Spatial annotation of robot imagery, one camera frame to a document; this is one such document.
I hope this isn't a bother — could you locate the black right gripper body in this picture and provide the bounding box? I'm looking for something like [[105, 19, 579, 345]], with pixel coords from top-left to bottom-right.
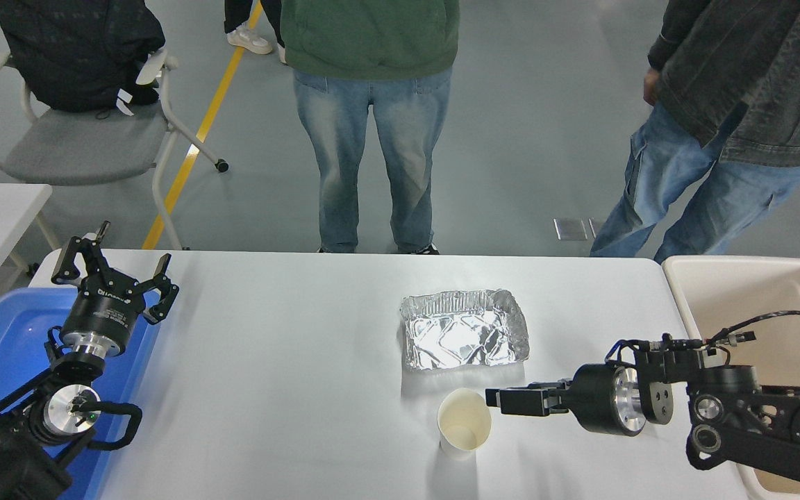
[[568, 365, 628, 436]]

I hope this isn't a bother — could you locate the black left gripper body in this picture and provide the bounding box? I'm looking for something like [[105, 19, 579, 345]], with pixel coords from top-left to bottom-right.
[[60, 276, 148, 345]]

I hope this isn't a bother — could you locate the white paper cup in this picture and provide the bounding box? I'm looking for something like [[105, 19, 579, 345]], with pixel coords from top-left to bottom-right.
[[437, 387, 492, 460]]

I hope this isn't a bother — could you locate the silver foil tray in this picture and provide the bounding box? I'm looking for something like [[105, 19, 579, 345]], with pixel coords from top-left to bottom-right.
[[400, 289, 531, 372]]

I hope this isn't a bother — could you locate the blue plastic tray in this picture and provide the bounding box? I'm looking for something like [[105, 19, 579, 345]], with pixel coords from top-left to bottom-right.
[[0, 287, 163, 500]]

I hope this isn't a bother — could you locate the grey white chair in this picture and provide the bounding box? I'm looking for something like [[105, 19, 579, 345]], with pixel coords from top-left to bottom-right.
[[0, 47, 229, 251]]

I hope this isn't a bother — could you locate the large pale bin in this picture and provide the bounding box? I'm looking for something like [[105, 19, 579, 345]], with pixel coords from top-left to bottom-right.
[[662, 256, 800, 500]]

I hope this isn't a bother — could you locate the black backpack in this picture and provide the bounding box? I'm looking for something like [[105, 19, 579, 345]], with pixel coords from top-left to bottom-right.
[[0, 0, 167, 114]]

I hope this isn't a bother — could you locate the person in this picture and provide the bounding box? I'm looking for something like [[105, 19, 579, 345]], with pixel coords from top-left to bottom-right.
[[224, 0, 288, 65], [279, 0, 461, 255], [590, 0, 800, 259]]

